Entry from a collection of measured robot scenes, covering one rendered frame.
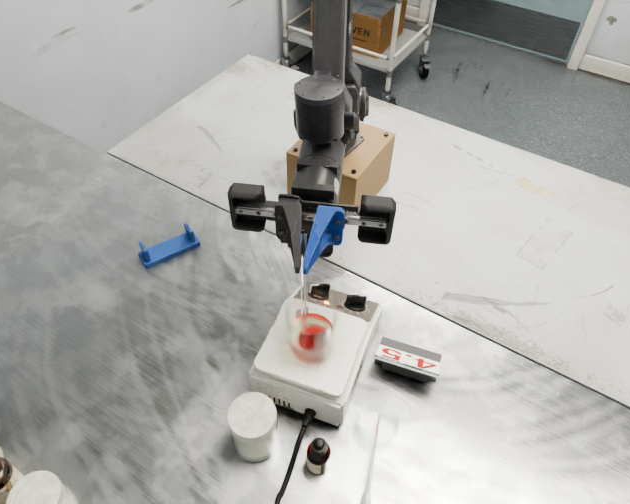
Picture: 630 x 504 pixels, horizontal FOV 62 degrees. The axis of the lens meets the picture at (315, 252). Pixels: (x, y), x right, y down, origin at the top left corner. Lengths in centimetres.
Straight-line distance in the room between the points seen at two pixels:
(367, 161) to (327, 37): 29
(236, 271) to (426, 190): 40
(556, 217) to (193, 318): 67
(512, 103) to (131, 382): 265
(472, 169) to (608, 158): 185
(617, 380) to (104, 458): 71
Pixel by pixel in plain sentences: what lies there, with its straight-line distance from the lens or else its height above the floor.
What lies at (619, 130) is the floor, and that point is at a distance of 315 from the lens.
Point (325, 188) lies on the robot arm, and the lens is 59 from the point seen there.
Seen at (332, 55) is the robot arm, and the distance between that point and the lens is 69.
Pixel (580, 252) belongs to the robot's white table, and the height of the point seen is 90.
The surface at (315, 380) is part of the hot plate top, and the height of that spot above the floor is 99.
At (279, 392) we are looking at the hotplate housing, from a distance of 70.
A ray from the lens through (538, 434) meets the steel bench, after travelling 80.
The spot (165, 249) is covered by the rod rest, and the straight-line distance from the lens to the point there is 93.
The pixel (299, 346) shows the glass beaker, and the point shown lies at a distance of 64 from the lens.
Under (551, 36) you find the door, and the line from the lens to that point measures 356.
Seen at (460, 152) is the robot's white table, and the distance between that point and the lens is 115.
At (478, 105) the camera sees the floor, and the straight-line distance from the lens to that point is 304.
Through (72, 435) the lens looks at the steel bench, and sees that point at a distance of 80.
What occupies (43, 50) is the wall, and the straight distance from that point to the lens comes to 205.
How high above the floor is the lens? 158
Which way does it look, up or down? 49 degrees down
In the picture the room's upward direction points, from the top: 1 degrees clockwise
